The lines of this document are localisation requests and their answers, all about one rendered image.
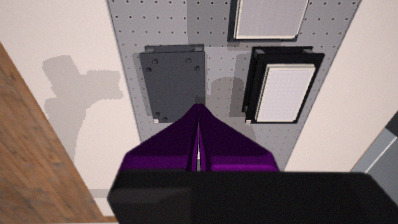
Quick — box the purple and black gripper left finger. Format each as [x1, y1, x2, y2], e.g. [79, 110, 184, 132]
[117, 104, 199, 173]

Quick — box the black rectangular frame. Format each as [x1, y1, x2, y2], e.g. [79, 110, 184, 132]
[242, 46, 325, 124]

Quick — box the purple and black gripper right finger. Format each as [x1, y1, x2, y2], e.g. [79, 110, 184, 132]
[199, 104, 280, 171]

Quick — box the grey perforated base plate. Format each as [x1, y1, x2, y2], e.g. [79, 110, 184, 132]
[106, 0, 362, 171]

